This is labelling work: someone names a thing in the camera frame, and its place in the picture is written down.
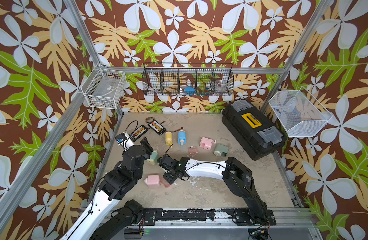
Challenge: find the white mesh basket right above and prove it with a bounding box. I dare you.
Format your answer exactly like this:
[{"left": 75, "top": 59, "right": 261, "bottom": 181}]
[{"left": 269, "top": 87, "right": 333, "bottom": 138}]

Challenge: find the aluminium frame post left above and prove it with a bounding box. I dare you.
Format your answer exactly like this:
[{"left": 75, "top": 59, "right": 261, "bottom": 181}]
[{"left": 63, "top": 1, "right": 124, "bottom": 118}]

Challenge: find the yellow pencil sharpener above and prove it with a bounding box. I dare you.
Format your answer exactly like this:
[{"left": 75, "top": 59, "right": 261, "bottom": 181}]
[{"left": 165, "top": 131, "right": 174, "bottom": 148}]

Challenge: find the white wire basket left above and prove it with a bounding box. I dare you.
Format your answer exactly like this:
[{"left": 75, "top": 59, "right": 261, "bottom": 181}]
[{"left": 82, "top": 64, "right": 127, "bottom": 110}]

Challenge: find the clear pink tray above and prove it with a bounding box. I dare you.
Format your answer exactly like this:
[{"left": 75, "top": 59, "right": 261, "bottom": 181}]
[{"left": 188, "top": 146, "right": 199, "bottom": 158}]

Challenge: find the aluminium frame back bar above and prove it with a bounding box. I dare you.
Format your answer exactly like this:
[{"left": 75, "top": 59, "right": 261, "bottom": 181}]
[{"left": 102, "top": 66, "right": 286, "bottom": 75}]

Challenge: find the blue pencil sharpener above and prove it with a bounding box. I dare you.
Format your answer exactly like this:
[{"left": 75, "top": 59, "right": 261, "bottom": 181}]
[{"left": 178, "top": 130, "right": 187, "bottom": 148}]

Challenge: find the black charging board left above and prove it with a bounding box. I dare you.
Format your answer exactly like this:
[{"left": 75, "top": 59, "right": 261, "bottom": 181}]
[{"left": 130, "top": 125, "right": 149, "bottom": 142}]

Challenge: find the aluminium frame post right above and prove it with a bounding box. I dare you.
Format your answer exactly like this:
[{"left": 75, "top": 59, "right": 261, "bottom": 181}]
[{"left": 260, "top": 0, "right": 331, "bottom": 114}]

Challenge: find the black yellow-latch toolbox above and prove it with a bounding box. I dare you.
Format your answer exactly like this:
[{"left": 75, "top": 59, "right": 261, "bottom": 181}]
[{"left": 222, "top": 100, "right": 287, "bottom": 161}]

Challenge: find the aluminium frame post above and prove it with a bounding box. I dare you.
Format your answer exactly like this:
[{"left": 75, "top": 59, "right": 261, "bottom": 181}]
[
  {"left": 63, "top": 1, "right": 124, "bottom": 118},
  {"left": 260, "top": 0, "right": 331, "bottom": 114}
]

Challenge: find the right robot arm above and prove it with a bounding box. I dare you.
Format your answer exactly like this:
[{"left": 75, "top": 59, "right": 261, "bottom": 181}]
[{"left": 157, "top": 154, "right": 276, "bottom": 227}]

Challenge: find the clear red tray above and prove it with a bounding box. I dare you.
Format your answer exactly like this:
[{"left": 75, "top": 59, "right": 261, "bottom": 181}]
[{"left": 160, "top": 177, "right": 171, "bottom": 188}]

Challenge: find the pink pencil sharpener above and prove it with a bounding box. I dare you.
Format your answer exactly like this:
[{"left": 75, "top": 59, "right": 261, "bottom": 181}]
[
  {"left": 200, "top": 137, "right": 216, "bottom": 151},
  {"left": 144, "top": 175, "right": 161, "bottom": 189}
]

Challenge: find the black charging board right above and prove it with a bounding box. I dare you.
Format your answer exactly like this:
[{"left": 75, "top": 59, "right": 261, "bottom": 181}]
[{"left": 148, "top": 120, "right": 167, "bottom": 136}]

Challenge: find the black wire basket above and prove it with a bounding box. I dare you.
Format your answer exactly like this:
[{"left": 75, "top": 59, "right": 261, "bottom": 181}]
[{"left": 141, "top": 62, "right": 234, "bottom": 97}]

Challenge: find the black charging board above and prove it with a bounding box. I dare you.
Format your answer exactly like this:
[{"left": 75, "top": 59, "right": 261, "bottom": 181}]
[
  {"left": 130, "top": 125, "right": 149, "bottom": 142},
  {"left": 148, "top": 120, "right": 167, "bottom": 136}
]

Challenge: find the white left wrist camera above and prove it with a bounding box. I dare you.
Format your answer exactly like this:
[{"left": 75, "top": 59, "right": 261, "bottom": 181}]
[{"left": 115, "top": 132, "right": 135, "bottom": 151}]

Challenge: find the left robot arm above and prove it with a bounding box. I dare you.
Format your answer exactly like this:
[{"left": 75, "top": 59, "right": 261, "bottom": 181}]
[{"left": 61, "top": 138, "right": 153, "bottom": 240}]

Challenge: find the green pencil sharpener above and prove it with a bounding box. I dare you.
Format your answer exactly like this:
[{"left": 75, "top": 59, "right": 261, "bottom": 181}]
[
  {"left": 147, "top": 151, "right": 159, "bottom": 165},
  {"left": 214, "top": 144, "right": 229, "bottom": 157}
]

